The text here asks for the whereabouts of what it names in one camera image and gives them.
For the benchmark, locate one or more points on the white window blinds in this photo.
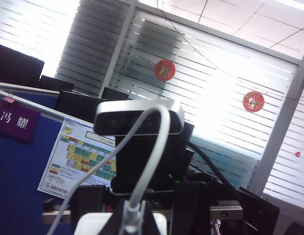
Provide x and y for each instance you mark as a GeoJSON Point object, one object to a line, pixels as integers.
{"type": "Point", "coordinates": [203, 137]}

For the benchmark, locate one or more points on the silver depth camera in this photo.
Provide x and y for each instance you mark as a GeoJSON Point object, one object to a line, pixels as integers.
{"type": "Point", "coordinates": [112, 115]}

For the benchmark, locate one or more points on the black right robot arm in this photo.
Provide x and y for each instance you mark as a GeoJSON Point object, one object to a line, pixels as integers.
{"type": "Point", "coordinates": [259, 210]}

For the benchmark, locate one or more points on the purple name sign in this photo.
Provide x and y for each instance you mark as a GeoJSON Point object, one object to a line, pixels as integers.
{"type": "Point", "coordinates": [17, 120]}

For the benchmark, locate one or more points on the colourful keyboard cheat sheet poster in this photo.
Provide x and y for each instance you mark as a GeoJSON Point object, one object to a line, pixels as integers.
{"type": "Point", "coordinates": [68, 151]}

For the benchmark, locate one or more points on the blue fabric partition panel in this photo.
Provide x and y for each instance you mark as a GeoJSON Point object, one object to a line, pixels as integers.
{"type": "Point", "coordinates": [17, 183]}

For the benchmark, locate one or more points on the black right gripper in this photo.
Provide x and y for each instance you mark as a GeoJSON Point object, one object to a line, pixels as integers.
{"type": "Point", "coordinates": [226, 212]}

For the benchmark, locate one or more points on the white charging base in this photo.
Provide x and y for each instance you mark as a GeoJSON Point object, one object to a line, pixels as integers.
{"type": "Point", "coordinates": [90, 225]}

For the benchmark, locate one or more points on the pink binder clip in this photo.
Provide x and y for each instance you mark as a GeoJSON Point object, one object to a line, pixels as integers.
{"type": "Point", "coordinates": [9, 100]}

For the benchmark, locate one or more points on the red round window decoration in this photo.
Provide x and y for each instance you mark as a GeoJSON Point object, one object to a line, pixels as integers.
{"type": "Point", "coordinates": [253, 101]}
{"type": "Point", "coordinates": [165, 70]}

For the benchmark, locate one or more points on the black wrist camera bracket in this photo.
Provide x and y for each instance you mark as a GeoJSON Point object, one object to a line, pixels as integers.
{"type": "Point", "coordinates": [142, 161]}

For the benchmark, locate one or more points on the white window frame post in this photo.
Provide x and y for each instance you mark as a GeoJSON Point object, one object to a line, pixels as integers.
{"type": "Point", "coordinates": [276, 134]}
{"type": "Point", "coordinates": [117, 49]}

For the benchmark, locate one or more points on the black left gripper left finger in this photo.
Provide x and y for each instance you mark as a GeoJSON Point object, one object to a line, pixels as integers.
{"type": "Point", "coordinates": [116, 222]}

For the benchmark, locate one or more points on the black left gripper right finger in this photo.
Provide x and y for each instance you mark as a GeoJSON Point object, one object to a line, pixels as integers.
{"type": "Point", "coordinates": [150, 222]}

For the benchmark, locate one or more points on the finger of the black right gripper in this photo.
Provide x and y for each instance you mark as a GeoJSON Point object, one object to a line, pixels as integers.
{"type": "Point", "coordinates": [88, 199]}

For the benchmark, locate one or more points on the black background monitor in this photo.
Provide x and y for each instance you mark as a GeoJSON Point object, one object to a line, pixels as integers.
{"type": "Point", "coordinates": [115, 94]}
{"type": "Point", "coordinates": [56, 84]}
{"type": "Point", "coordinates": [78, 107]}
{"type": "Point", "coordinates": [17, 68]}

